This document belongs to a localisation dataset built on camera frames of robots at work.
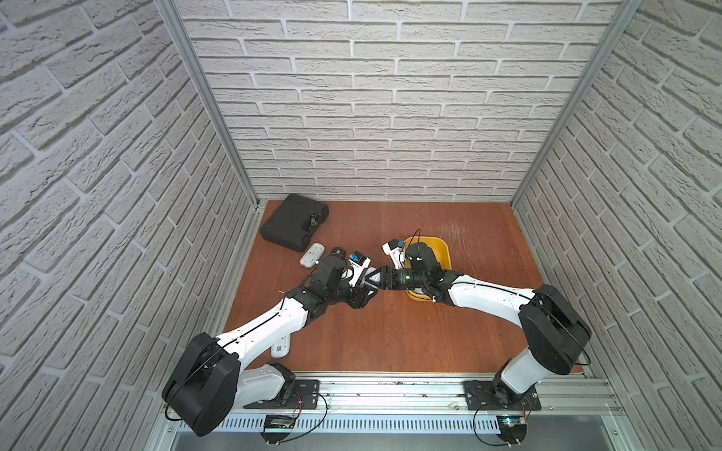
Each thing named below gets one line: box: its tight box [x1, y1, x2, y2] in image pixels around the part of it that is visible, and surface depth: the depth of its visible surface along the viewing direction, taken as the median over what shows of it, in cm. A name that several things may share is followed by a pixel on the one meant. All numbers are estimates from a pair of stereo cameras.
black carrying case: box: [260, 194, 330, 252], surface depth 107 cm
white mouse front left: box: [270, 333, 292, 359], surface depth 81 cm
